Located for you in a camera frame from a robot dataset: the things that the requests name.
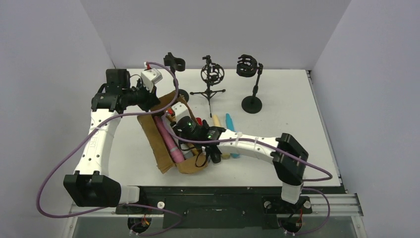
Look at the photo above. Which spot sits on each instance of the shock mount stand round base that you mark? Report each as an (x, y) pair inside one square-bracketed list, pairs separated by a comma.
[(247, 67)]

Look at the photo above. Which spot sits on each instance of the pink microphone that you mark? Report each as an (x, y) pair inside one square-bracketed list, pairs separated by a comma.
[(175, 153)]

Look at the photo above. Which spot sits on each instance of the tripod shock mount stand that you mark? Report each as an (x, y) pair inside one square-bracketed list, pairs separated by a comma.
[(211, 74)]

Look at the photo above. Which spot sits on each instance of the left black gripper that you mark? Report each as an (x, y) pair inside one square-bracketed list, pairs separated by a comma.
[(152, 99)]

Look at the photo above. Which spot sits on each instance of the gold microphone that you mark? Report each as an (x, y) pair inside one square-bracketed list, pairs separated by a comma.
[(187, 149)]

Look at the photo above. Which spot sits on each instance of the blue microphone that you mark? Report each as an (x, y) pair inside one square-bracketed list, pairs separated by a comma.
[(230, 126)]

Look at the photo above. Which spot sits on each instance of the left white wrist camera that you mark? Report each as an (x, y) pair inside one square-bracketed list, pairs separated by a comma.
[(150, 78)]

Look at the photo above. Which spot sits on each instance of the clip mic stand round base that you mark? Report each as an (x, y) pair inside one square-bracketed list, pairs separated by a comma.
[(176, 64)]

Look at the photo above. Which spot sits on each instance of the brown cardboard box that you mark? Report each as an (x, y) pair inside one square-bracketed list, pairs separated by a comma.
[(162, 156)]

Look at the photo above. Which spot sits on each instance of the black microphone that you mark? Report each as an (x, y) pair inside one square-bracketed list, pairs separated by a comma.
[(212, 133)]

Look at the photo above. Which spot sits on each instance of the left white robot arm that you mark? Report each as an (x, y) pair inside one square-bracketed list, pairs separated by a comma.
[(90, 185)]

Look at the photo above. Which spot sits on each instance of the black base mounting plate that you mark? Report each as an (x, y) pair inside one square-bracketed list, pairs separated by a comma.
[(224, 207)]

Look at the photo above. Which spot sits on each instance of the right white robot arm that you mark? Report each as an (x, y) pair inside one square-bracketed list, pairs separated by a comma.
[(285, 153)]

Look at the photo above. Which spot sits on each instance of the cream microphone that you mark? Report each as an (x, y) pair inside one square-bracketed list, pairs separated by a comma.
[(217, 123)]

